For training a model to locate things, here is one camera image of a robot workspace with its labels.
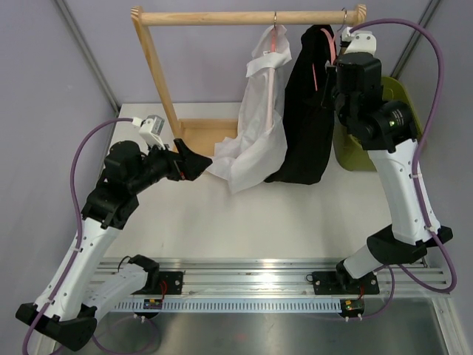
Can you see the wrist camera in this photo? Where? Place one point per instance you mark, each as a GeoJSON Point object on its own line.
{"type": "Point", "coordinates": [359, 41]}
{"type": "Point", "coordinates": [150, 131]}

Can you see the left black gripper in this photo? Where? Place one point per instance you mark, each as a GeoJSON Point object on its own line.
{"type": "Point", "coordinates": [182, 168]}

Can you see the pink hanger with black shirt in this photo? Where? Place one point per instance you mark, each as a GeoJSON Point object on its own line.
{"type": "Point", "coordinates": [331, 39]}

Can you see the green plastic basket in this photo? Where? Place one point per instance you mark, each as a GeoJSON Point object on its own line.
{"type": "Point", "coordinates": [350, 153]}

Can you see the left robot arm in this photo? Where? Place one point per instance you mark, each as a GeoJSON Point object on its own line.
{"type": "Point", "coordinates": [66, 312]}

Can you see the aluminium mounting rail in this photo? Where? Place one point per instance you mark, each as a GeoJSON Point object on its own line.
{"type": "Point", "coordinates": [263, 286]}

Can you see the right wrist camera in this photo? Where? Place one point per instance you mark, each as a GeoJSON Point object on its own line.
{"type": "Point", "coordinates": [359, 41]}

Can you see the wooden clothes rack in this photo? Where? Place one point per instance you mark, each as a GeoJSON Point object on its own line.
{"type": "Point", "coordinates": [197, 54]}

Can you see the white shirt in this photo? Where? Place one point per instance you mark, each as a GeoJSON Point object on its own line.
{"type": "Point", "coordinates": [257, 152]}

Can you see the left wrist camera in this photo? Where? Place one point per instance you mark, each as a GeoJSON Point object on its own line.
{"type": "Point", "coordinates": [150, 131]}

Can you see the black shirt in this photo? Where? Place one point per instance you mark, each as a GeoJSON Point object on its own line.
{"type": "Point", "coordinates": [308, 125]}

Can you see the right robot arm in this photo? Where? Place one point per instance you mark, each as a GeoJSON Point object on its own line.
{"type": "Point", "coordinates": [386, 130]}

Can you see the pink hanger with white shirt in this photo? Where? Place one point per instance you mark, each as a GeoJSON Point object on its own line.
{"type": "Point", "coordinates": [269, 120]}

